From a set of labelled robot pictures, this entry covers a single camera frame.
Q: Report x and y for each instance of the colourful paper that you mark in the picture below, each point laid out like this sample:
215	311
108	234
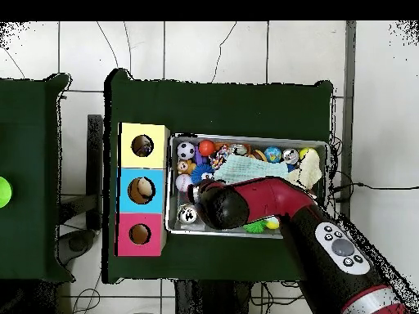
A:
144	148
218	157

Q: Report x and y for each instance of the light blue muslin cloth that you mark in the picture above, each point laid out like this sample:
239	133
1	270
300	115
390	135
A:
248	168

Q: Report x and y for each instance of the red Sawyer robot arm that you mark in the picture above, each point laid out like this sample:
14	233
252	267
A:
268	196

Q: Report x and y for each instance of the shallow metal mesh bin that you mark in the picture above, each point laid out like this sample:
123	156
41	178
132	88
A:
255	139

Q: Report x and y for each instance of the wooden box with three holes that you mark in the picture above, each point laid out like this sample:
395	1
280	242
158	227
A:
131	196

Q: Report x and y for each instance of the blue fuzzy toy with eyes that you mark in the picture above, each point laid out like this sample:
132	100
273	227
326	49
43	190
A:
199	173

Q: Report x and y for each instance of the orange ball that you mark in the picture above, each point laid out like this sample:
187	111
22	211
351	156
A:
207	148

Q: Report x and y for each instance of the white baseball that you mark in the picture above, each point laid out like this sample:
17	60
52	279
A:
183	181

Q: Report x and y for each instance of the black and white soccer ball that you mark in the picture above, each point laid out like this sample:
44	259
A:
186	150

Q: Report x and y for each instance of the globe print ball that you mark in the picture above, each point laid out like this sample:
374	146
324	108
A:
272	154

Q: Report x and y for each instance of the dark green tablecloth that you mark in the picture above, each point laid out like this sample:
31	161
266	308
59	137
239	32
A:
229	108
29	108

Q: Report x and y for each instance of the green spiky ball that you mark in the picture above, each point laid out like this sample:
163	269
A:
255	226

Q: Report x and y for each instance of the yellow ball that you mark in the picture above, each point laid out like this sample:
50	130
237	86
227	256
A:
304	152

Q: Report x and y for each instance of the cream muslin cloth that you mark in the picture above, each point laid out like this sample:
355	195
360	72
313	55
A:
311	170

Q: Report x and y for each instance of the green plastic cup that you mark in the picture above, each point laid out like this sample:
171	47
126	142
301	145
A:
5	192

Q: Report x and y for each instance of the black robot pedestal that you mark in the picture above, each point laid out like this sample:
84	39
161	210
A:
212	297

